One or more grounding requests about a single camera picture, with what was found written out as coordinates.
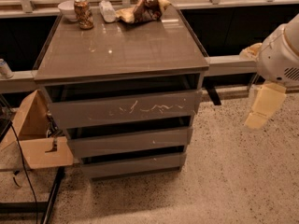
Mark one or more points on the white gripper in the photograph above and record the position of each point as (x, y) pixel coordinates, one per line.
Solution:
(276, 57)

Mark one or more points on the grey top drawer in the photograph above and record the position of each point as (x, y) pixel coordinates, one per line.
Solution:
(123, 109)

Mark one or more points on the grey drawer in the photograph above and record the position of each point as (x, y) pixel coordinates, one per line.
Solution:
(115, 144)
(123, 109)
(134, 166)

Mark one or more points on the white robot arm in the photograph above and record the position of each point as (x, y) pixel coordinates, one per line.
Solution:
(277, 64)

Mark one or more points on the grey bottom drawer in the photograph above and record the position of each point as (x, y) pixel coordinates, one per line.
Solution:
(134, 166)

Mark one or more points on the grey drawer cabinet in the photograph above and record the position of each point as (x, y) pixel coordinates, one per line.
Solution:
(119, 59)

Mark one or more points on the grey middle drawer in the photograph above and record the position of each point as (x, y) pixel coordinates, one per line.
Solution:
(115, 144)

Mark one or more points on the crumpled chip bag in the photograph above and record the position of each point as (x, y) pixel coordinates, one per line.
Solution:
(143, 11)

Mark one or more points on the clear plastic water bottle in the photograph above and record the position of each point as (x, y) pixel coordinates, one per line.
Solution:
(107, 11)

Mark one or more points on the brown soda can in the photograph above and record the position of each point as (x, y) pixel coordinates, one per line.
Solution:
(84, 14)

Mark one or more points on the white bowl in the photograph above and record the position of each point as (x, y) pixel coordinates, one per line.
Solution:
(67, 9)

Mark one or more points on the cardboard box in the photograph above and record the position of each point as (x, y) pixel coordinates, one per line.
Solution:
(31, 124)

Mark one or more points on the black metal stand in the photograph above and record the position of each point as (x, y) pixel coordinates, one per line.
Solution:
(41, 210)

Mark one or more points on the can on ledge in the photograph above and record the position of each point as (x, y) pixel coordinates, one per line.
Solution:
(5, 70)

